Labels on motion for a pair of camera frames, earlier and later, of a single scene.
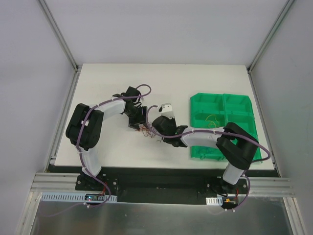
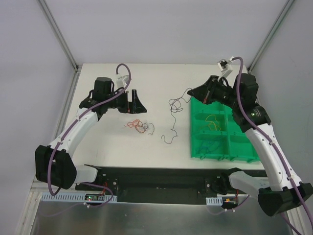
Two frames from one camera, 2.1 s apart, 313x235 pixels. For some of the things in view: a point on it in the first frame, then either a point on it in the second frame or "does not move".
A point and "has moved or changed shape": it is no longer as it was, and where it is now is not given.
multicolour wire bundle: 147,129 has moved or changed shape
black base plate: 190,185 does not move
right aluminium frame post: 288,5 does not move
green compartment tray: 216,110 does not move
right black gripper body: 156,123 → 210,88
